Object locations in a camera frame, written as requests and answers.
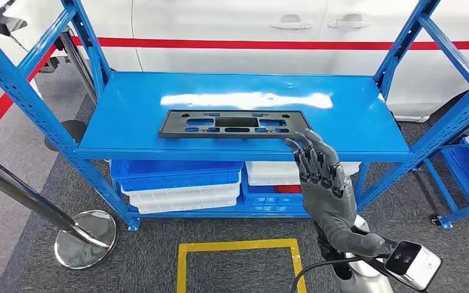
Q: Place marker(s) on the blue metal shelf rack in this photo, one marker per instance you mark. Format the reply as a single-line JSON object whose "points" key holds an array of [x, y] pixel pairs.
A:
{"points": [[137, 101]]}

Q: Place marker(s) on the white car with red stripe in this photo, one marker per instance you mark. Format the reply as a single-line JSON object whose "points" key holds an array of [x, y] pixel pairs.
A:
{"points": [[258, 60]]}

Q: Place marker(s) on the black plastic plate bracket part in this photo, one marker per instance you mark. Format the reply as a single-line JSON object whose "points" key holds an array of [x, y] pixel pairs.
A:
{"points": [[169, 125]]}

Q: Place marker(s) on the red flat item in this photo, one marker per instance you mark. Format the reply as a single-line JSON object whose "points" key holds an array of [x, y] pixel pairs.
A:
{"points": [[288, 189]]}

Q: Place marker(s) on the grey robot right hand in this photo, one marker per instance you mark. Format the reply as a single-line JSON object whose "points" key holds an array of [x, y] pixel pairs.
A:
{"points": [[327, 202]]}

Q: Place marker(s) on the blue plastic bin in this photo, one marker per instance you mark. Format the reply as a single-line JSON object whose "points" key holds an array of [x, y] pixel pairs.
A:
{"points": [[178, 174], [258, 196]]}

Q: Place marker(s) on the grey metal pole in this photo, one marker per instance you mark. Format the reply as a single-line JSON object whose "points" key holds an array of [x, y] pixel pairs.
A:
{"points": [[76, 64]]}

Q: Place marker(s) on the chrome stanchion post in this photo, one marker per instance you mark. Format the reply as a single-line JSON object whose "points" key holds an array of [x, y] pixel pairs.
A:
{"points": [[85, 242]]}

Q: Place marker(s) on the yellow floor tape square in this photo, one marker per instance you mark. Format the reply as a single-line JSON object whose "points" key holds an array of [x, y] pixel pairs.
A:
{"points": [[238, 244]]}

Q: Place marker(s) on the black stanchion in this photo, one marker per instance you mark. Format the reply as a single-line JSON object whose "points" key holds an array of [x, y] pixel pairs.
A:
{"points": [[72, 131]]}

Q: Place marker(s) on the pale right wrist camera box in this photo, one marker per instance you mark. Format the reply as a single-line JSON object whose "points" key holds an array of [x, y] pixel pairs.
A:
{"points": [[416, 265]]}

